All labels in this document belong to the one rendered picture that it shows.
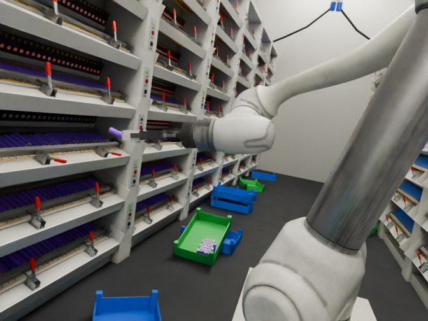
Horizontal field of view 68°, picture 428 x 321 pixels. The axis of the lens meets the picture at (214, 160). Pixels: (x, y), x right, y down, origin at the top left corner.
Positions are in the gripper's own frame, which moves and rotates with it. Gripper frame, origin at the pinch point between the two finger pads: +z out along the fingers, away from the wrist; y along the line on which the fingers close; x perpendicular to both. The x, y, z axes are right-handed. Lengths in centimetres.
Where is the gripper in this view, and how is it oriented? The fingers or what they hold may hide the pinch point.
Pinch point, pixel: (134, 135)
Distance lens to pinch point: 98.1
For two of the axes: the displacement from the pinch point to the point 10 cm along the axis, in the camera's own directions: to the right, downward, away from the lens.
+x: 0.1, 10.0, 0.8
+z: -9.5, -0.2, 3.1
